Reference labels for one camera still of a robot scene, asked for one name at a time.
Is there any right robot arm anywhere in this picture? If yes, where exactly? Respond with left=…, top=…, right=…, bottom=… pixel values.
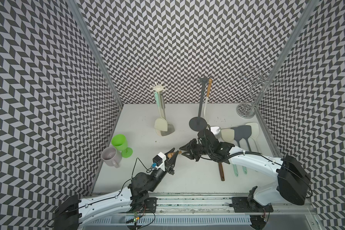
left=180, top=129, right=311, bottom=206

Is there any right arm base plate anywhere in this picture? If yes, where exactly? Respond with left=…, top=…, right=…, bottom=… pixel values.
left=229, top=197, right=274, bottom=213

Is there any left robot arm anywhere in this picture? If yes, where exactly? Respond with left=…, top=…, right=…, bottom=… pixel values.
left=47, top=149, right=181, bottom=230

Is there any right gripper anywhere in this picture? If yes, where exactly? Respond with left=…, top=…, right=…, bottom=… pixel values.
left=178, top=138, right=212, bottom=162

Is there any grey spatula mint handle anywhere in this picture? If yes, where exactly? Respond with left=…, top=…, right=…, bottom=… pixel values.
left=237, top=125, right=252, bottom=151

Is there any cream utensil rack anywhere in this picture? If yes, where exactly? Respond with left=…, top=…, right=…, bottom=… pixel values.
left=150, top=82, right=175, bottom=137

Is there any aluminium front rail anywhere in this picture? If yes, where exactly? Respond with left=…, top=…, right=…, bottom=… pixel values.
left=81, top=193, right=323, bottom=230

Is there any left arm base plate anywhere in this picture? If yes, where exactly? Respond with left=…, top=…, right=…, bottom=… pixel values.
left=131, top=197, right=158, bottom=213

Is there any cream turner mint handle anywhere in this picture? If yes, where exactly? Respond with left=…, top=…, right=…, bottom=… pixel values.
left=220, top=128, right=239, bottom=177

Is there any cream spatula wooden handle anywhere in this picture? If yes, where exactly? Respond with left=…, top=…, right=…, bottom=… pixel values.
left=246, top=122, right=261, bottom=152

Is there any grey turner mint handle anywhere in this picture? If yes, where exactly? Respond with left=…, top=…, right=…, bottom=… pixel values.
left=231, top=127, right=247, bottom=177

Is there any dark grey utensil rack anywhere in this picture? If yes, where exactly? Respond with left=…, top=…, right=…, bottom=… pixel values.
left=189, top=77, right=209, bottom=132

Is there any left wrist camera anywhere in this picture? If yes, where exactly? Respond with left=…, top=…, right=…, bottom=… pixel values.
left=152, top=152, right=167, bottom=171

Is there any green plastic goblet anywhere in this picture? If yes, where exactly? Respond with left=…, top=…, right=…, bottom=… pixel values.
left=111, top=134, right=133, bottom=158

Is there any grey ceramic mug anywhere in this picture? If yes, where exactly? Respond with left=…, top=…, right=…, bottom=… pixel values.
left=101, top=146, right=122, bottom=168

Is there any cream spatula light wood handle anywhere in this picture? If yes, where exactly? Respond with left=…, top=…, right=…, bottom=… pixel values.
left=204, top=78, right=213, bottom=121

